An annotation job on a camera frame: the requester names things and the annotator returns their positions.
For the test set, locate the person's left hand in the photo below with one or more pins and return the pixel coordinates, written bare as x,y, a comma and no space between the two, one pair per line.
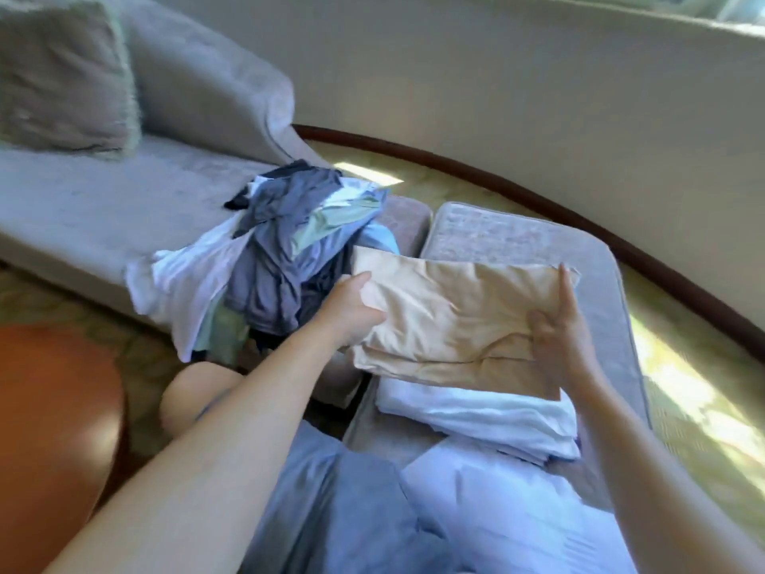
347,314

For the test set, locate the person's right hand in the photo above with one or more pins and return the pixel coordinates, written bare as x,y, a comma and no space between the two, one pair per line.
564,347

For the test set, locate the plain beige T-shirt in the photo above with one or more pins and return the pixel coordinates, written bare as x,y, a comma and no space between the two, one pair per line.
454,311

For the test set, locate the plain white T-shirt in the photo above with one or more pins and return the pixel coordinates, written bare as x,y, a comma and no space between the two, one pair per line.
478,418

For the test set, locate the grey splatter print T-shirt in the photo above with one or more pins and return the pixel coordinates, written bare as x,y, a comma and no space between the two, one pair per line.
514,508

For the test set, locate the pile of clothes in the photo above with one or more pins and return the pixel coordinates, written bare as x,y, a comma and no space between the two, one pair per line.
179,281

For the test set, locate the person's right forearm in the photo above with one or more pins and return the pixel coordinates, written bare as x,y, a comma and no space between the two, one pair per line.
669,484

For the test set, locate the person's left forearm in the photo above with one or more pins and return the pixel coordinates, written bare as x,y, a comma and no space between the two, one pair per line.
203,484

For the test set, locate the person's right leg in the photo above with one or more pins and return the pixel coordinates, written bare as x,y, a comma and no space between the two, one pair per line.
197,394

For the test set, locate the dark wooden baseboard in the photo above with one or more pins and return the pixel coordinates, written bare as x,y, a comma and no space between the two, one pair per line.
538,209

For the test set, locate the blue denim shorts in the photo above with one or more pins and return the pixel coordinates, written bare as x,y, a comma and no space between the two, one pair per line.
335,508

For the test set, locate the grey velvet chaise sofa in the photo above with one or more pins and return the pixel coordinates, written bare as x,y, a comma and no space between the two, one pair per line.
96,209

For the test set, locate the round wooden table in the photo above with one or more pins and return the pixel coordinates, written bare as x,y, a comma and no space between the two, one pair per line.
54,448

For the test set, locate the white framed window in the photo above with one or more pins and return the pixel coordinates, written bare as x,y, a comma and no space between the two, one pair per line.
669,3

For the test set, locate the brown fringed cushion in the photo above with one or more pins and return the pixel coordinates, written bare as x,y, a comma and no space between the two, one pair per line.
60,83

